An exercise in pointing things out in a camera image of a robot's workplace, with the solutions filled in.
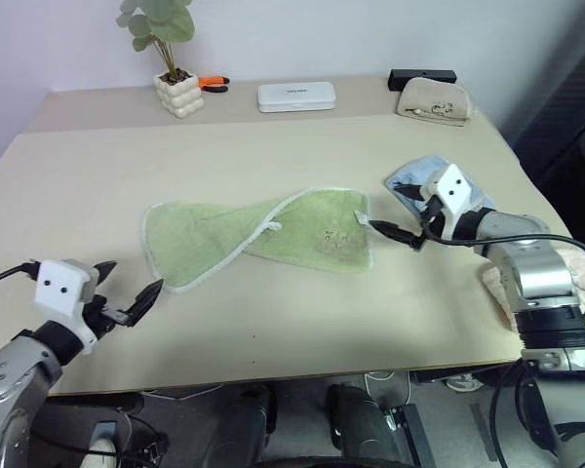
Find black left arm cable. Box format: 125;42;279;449
0;261;41;293

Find white shoe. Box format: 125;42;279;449
446;372;485;393

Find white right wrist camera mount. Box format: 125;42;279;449
420;163;485;244

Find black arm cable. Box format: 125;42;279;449
420;207;585;321
0;261;41;293

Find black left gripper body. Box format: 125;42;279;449
80;292;129;343

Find green plant in white pot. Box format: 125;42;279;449
115;0;207;120

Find pale patterned cloth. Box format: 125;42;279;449
477;241;585;333

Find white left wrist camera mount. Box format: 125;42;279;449
33;258;102;356

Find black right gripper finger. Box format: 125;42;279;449
392;182;427;201
369;219;417;247

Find white cable under table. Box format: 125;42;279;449
363;370;411;406

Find green towel with white trim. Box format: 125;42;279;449
140;186;374;295

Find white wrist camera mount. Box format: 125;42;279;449
420;163;485;244
33;258;102;356

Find blue cloth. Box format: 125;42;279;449
382;154;497;215

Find black rectangular bar box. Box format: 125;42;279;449
388;68;457;93

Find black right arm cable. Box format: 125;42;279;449
420;207;585;321

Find black metal frame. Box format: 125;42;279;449
382;402;440;468

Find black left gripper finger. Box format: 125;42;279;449
125;278;167;328
96;260;119;290

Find beige fabric pouch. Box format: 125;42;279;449
396;77;474;128

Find orange handled pliers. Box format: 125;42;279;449
197;75;231;94

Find white rectangular plastic case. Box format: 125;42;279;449
256;81;336;115

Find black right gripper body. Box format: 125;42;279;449
408;193;448;252

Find dark rounded shape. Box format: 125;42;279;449
202;383;278;468
325;382;401;468

